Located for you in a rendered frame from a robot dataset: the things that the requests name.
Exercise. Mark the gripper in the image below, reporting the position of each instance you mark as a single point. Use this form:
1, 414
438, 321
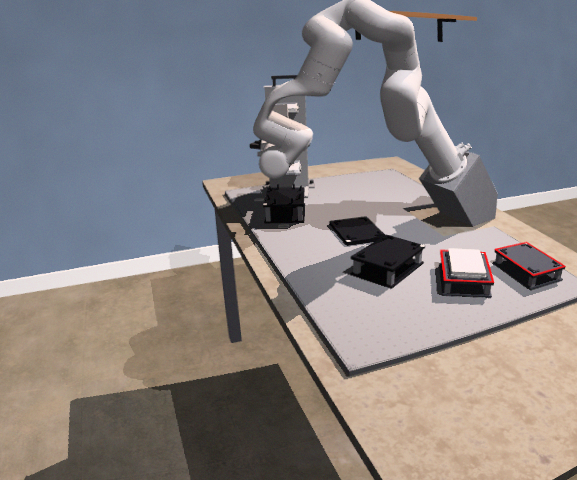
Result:
258, 144

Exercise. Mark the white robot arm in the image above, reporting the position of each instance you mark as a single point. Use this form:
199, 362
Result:
330, 47

